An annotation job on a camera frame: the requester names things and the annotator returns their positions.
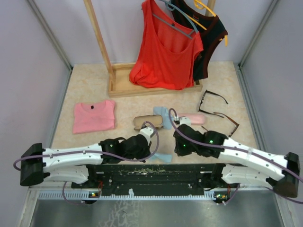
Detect black maroon-trimmed tank top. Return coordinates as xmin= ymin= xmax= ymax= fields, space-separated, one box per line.
xmin=171 ymin=0 xmax=228 ymax=81

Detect grey-blue plastic hanger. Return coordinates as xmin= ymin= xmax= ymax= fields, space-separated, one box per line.
xmin=151 ymin=0 xmax=199 ymax=39

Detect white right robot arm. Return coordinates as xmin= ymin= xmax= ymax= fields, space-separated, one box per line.
xmin=173 ymin=124 xmax=302 ymax=198

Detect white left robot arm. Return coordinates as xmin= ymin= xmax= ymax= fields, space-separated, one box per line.
xmin=20 ymin=134 xmax=151 ymax=188

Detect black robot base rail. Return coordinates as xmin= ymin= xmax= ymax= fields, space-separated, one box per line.
xmin=71 ymin=164 xmax=237 ymax=197

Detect wooden clothes rack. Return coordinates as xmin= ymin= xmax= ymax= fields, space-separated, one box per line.
xmin=84 ymin=0 xmax=203 ymax=98

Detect plaid brown glasses case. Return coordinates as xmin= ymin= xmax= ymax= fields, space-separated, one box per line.
xmin=133 ymin=114 xmax=164 ymax=132

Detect red tank top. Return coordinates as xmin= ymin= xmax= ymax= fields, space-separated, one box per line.
xmin=129 ymin=0 xmax=203 ymax=90

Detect folded pink t-shirt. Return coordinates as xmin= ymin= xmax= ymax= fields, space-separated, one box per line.
xmin=72 ymin=100 xmax=116 ymax=134

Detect small light blue cloth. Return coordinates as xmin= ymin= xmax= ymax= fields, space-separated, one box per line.
xmin=149 ymin=153 xmax=172 ymax=163

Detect yellow plastic hanger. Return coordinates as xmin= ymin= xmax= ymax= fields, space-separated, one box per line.
xmin=189 ymin=0 xmax=229 ymax=47

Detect tortoiseshell brown sunglasses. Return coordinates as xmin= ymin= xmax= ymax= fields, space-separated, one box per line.
xmin=202 ymin=112 xmax=240 ymax=137

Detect pink glasses case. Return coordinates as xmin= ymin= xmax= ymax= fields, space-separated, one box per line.
xmin=179 ymin=113 xmax=206 ymax=125

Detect black frame sunglasses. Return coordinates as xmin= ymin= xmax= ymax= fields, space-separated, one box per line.
xmin=198 ymin=90 xmax=229 ymax=118

